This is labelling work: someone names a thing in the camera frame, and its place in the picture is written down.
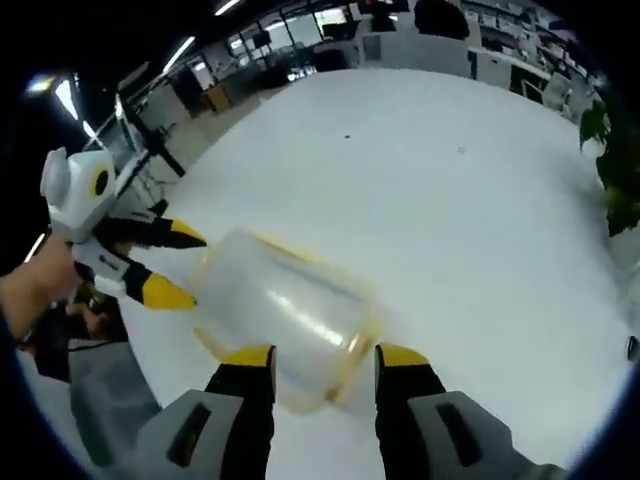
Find white mesh office chair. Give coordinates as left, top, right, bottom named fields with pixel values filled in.
left=360, top=32, right=386, bottom=63

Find green potted plant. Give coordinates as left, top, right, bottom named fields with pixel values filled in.
left=579, top=98, right=640, bottom=239

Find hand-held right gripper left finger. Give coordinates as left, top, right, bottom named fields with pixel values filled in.
left=134, top=343, right=278, bottom=480

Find person's left hand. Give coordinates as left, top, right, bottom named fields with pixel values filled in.
left=0, top=239, right=79, bottom=346

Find white storage shelves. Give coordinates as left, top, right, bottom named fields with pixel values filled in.
left=469, top=0, right=597, bottom=101

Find clear container with yellow buckles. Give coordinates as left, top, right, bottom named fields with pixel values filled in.
left=189, top=227, right=389, bottom=415

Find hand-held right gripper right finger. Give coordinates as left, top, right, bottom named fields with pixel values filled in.
left=374, top=342, right=569, bottom=480

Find grey chair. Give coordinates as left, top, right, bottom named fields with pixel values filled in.
left=63, top=338, right=162, bottom=474

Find yellow cabinet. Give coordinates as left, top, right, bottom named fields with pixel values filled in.
left=201, top=86, right=233, bottom=113

